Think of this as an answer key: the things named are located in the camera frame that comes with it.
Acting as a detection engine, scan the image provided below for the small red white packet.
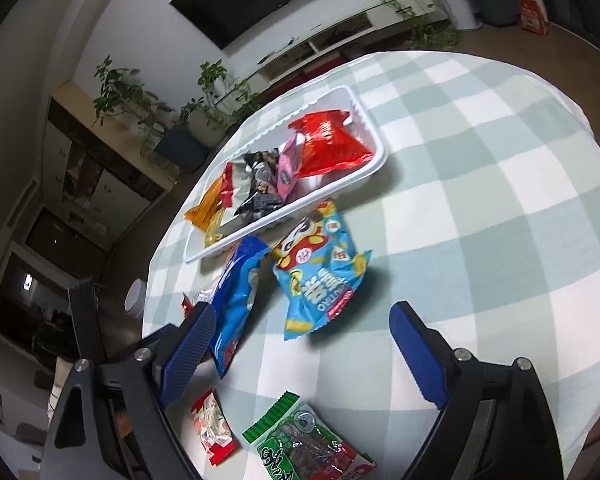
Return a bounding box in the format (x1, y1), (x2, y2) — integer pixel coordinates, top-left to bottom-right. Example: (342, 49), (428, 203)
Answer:
(190, 389), (241, 466)

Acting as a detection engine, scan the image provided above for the white trash bin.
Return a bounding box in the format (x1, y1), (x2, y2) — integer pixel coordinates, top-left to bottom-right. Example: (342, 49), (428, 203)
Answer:
(125, 280), (148, 318)

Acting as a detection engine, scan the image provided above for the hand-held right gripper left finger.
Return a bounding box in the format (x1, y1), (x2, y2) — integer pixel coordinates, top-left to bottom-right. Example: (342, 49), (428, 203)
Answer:
(39, 301), (217, 480)

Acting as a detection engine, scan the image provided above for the green checked tablecloth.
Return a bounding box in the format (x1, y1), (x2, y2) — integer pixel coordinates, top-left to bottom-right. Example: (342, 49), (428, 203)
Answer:
(141, 51), (600, 480)

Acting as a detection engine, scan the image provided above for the white plastic tray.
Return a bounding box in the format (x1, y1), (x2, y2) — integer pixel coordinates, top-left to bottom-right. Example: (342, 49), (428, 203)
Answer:
(182, 86), (390, 263)

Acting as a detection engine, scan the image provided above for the gold snack packet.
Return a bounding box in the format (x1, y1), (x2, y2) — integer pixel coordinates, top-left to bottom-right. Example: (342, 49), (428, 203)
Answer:
(203, 207), (226, 248)

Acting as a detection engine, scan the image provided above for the light blue chips bag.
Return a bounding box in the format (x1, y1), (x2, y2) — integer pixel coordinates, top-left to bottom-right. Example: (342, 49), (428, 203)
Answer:
(271, 200), (373, 341)

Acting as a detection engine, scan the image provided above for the red box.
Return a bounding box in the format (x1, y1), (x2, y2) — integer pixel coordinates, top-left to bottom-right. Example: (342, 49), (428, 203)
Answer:
(518, 0), (550, 36)

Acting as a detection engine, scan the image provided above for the black chair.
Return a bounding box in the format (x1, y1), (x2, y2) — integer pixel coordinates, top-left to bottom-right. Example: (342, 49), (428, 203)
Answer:
(67, 277), (108, 363)

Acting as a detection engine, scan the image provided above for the long red snack packet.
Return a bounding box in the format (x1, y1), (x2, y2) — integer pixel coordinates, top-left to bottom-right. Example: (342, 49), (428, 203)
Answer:
(219, 169), (237, 207)

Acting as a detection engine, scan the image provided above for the orange snack packet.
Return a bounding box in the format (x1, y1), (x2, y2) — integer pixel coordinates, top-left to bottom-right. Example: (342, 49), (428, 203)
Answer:
(184, 175), (229, 233)

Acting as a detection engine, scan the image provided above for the large red snack bag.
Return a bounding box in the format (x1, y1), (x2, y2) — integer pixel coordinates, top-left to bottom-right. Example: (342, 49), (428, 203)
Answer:
(287, 109), (376, 179)

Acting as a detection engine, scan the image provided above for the dark blue snack packet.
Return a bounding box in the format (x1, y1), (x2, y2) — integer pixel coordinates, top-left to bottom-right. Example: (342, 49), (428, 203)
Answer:
(207, 235), (271, 380)

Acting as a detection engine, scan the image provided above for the black snack packet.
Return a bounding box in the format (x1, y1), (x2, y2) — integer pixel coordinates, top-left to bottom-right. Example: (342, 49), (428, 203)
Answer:
(235, 147), (286, 218)

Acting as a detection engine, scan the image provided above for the tall plant in dark pot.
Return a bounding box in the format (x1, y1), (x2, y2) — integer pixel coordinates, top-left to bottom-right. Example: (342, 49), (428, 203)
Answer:
(92, 56), (211, 173)

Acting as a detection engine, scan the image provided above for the clear pink snack packet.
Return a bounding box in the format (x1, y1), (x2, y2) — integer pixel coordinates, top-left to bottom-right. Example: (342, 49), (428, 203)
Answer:
(181, 287), (216, 318)

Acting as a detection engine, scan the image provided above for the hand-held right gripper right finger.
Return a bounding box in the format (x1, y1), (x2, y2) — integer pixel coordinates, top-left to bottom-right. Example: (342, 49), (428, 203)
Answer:
(389, 301), (566, 480)

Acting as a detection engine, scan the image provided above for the white low television cabinet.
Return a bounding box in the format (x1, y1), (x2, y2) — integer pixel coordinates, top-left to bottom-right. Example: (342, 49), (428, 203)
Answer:
(220, 0), (451, 106)

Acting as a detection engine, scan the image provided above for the trailing pothos plant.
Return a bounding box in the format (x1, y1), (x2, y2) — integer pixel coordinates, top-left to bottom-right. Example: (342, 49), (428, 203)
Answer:
(367, 0), (462, 52)
(197, 60), (261, 126)

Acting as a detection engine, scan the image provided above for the green seaweed packet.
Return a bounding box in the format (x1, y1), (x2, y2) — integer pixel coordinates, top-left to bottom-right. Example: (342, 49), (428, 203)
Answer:
(242, 392), (377, 480)

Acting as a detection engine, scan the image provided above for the white storage cabinet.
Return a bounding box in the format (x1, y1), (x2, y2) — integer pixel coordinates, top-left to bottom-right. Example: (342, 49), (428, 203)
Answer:
(40, 82), (176, 233)

